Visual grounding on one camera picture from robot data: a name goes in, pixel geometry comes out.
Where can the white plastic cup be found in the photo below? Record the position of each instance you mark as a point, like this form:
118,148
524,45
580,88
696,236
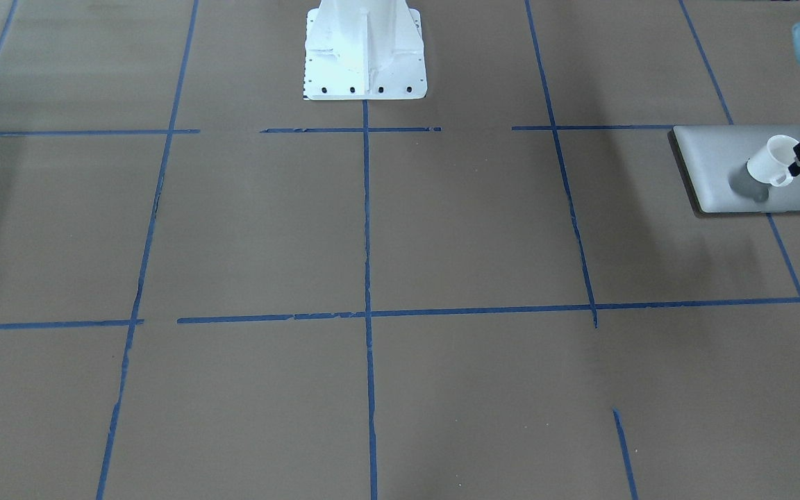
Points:
771,164

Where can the grey closed laptop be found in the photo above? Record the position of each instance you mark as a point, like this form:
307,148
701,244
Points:
714,158

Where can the brown paper table cover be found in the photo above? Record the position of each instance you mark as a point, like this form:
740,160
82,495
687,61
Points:
212,288

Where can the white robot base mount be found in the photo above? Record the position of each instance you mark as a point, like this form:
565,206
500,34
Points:
364,50

